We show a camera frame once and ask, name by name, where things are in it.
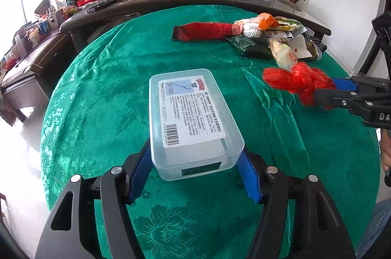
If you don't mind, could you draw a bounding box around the person right hand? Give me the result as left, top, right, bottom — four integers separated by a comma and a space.
380, 129, 391, 172

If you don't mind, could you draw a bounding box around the red snack wrapper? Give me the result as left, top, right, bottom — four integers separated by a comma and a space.
172, 22, 243, 42

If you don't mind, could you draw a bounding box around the orange white plastic bag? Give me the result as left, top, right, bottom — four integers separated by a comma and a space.
234, 13, 279, 31

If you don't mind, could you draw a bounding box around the low side cabinet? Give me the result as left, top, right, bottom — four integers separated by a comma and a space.
1, 30, 76, 109

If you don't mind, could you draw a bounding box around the crushed white red paper cup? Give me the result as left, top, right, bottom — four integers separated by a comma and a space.
286, 35, 312, 59

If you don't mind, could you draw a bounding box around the dark green snack wrapper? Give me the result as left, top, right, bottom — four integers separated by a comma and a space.
225, 36, 273, 60

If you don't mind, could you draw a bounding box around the gold black foil wrapper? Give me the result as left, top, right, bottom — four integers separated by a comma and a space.
305, 41, 323, 62

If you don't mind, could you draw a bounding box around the burger paper wrapper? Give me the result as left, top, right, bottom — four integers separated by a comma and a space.
263, 17, 307, 40

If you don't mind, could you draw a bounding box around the dark wooden coffee table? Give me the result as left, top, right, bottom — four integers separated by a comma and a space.
60, 0, 331, 51

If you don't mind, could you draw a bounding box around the clear plastic box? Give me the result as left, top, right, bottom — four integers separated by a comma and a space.
149, 68, 245, 181

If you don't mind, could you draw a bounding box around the black foam fruit net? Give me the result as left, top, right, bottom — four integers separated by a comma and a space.
304, 35, 327, 53

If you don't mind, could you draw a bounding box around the black remote control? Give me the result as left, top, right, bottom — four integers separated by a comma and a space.
83, 0, 121, 13

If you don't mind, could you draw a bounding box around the green tablecloth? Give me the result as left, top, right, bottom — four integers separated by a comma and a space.
40, 6, 380, 258

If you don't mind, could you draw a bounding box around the red plastic bag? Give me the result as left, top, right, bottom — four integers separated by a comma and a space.
262, 62, 336, 106

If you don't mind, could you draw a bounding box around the cream snack bar wrapper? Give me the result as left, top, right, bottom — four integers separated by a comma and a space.
268, 39, 298, 70

